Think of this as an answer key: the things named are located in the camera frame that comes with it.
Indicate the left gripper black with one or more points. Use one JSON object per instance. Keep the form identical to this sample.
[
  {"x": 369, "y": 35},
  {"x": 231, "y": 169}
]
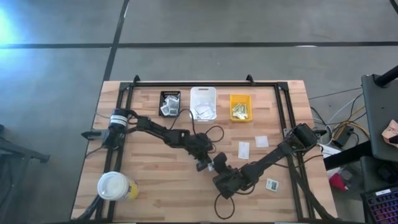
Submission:
[{"x": 200, "y": 146}]

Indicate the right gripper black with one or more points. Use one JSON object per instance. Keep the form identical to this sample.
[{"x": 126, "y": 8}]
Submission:
[{"x": 230, "y": 183}]

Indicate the white printed towelette packet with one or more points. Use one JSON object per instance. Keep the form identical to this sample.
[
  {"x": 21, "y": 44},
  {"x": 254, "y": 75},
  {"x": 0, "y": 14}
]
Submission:
[
  {"x": 211, "y": 167},
  {"x": 165, "y": 109},
  {"x": 243, "y": 150},
  {"x": 171, "y": 99},
  {"x": 272, "y": 184}
]

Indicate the plain white square packet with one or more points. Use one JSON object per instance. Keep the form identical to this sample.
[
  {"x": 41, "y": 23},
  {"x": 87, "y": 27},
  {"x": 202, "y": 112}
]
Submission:
[{"x": 207, "y": 115}]

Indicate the green striped bandage packet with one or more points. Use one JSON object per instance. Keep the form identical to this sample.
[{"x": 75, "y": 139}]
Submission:
[
  {"x": 237, "y": 108},
  {"x": 241, "y": 117},
  {"x": 245, "y": 109}
]

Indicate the torn white text-printed packet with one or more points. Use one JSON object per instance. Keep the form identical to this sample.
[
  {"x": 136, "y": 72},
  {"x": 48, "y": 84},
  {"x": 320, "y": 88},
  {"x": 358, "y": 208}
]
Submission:
[{"x": 175, "y": 108}]

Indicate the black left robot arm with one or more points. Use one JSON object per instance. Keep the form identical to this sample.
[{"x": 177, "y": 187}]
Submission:
[{"x": 155, "y": 129}]

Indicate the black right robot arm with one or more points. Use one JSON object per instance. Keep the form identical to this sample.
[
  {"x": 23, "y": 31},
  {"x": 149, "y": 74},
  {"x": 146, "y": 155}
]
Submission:
[{"x": 273, "y": 155}]

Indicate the white plastic bin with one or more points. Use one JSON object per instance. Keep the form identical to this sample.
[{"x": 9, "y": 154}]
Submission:
[{"x": 203, "y": 93}]

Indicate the yellow plastic basket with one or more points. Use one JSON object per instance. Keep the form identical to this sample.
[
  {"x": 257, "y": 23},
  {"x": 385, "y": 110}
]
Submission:
[{"x": 239, "y": 99}]

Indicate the black plastic basket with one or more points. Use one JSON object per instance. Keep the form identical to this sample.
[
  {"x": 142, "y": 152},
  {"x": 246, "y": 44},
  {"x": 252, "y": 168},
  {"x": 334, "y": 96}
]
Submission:
[{"x": 169, "y": 93}]

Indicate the white-lidded yellow wipes canister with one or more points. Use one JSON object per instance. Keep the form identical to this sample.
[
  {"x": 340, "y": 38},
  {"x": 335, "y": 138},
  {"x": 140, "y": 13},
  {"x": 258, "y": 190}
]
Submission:
[{"x": 113, "y": 185}]

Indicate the white paper box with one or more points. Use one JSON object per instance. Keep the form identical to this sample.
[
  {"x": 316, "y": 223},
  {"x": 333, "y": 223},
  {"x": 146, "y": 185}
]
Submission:
[{"x": 329, "y": 151}]

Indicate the red object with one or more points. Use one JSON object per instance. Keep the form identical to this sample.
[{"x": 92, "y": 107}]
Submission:
[{"x": 337, "y": 182}]

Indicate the black power supply box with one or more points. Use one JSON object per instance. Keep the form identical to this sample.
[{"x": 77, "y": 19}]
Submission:
[{"x": 342, "y": 137}]

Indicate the grey side table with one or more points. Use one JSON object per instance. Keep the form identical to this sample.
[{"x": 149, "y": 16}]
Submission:
[{"x": 381, "y": 118}]

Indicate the black keyboard blue keys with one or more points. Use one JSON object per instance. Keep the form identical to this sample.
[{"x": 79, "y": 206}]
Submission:
[{"x": 381, "y": 207}]

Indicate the brown cardboard piece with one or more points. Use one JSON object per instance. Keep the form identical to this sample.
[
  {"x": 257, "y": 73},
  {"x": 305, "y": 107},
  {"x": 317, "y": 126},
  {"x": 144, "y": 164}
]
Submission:
[{"x": 390, "y": 133}]

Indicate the black floor stand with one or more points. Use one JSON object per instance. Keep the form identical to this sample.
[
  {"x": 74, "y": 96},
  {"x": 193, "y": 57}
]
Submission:
[{"x": 31, "y": 153}]

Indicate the black pole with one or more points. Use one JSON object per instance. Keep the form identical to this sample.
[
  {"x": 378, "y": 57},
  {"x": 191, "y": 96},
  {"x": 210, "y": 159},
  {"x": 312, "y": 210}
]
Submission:
[{"x": 387, "y": 77}]

